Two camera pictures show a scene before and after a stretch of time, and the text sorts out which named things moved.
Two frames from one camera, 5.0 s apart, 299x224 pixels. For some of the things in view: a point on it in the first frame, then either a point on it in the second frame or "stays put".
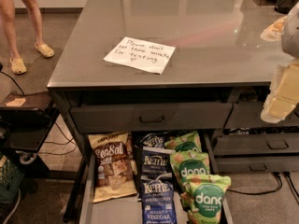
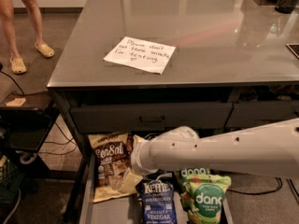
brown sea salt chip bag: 115,175 stays put
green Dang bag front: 203,198 stays put
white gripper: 291,33 -> 138,160
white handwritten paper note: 140,55 stays put
